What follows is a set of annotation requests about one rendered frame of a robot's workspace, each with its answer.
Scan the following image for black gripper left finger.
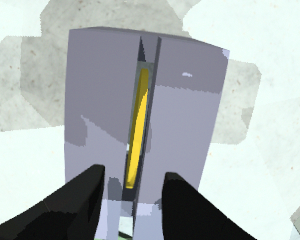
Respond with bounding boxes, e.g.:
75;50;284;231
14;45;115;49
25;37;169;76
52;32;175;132
0;164;106;240

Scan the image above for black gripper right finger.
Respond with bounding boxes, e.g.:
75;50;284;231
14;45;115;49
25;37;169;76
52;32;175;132
161;172;258;240

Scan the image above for gold coin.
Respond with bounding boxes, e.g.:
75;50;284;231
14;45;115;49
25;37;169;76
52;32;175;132
126;68;149;188

